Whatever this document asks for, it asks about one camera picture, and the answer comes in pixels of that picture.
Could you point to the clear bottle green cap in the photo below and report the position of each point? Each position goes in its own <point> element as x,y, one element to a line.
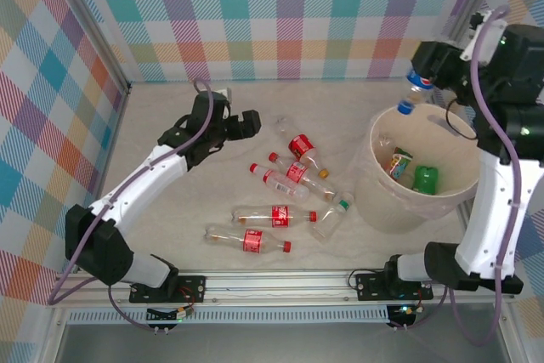
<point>331,220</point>

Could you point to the round beige bin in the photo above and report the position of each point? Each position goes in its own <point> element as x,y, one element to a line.
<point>382,205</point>

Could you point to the aluminium frame rail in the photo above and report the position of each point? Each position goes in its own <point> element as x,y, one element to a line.
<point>276,290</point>

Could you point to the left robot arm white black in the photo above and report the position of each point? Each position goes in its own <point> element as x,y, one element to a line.
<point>140,184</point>

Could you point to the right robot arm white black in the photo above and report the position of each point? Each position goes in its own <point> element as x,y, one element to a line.
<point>493,210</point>

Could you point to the green plastic bottle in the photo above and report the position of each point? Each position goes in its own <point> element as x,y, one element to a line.
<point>426,179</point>

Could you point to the clear bottle blue label blue cap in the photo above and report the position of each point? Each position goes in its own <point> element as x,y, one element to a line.
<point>414,91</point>

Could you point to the clear bottle red-black label orange cap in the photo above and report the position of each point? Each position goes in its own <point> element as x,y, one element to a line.
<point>301,146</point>

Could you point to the clear cola bottle red cap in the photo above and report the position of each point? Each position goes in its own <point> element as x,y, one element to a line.
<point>278,216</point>
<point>251,240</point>

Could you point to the clear bottle red-white label red cap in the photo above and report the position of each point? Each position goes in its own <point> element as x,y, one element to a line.
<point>276,182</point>

